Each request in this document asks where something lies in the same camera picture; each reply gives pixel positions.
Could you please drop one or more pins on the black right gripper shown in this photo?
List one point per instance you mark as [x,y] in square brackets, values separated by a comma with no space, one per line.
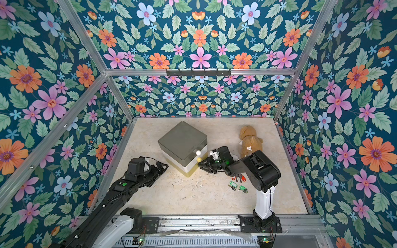
[214,161]

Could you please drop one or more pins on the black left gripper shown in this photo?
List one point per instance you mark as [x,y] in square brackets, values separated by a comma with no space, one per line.
[158,173]

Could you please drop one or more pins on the white drawer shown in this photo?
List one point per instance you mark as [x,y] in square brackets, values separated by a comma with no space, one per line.
[191,167]

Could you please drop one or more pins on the yellow drawer cabinet base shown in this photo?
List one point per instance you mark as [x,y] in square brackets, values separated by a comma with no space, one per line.
[186,171]

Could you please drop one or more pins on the grey top drawer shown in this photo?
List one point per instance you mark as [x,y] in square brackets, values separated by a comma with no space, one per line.
[198,153]

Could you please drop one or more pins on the green tag key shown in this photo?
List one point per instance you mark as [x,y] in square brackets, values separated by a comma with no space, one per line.
[244,189]
[233,185]

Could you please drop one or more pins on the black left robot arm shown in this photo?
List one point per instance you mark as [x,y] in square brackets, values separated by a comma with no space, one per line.
[93,231]

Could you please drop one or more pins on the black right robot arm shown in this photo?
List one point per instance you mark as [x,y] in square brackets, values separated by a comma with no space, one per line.
[262,173]

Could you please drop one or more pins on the grey top drawer cabinet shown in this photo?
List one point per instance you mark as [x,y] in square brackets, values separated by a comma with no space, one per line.
[181,141]

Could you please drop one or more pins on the brown teddy bear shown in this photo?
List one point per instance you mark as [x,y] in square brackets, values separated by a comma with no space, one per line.
[249,141]

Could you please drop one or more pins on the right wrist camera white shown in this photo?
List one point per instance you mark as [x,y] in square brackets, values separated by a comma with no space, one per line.
[214,154]

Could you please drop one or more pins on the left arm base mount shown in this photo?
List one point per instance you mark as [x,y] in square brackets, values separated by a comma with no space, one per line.
[130,228]

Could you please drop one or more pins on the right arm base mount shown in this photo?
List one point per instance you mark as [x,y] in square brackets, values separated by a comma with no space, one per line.
[264,219]

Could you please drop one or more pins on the black wall hook rail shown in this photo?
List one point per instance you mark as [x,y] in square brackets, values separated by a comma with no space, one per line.
[198,72]

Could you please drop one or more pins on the aluminium frame rear top beam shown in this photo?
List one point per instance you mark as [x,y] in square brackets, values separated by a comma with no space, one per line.
[162,72]

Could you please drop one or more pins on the aluminium frame beam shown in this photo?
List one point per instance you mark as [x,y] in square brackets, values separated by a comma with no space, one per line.
[23,173]
[162,72]

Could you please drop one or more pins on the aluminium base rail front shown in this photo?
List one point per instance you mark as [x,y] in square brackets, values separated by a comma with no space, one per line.
[223,231]

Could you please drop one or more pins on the aluminium frame left top beam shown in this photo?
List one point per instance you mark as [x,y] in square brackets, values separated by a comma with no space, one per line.
[23,173]

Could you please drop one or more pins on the aluminium frame left rear post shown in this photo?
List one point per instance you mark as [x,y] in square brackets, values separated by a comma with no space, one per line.
[81,31]

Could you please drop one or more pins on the aluminium frame post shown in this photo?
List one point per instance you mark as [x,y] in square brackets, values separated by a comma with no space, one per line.
[319,25]
[81,31]

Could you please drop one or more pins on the aluminium frame right rear post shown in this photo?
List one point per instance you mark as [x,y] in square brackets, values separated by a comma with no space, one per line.
[319,25]

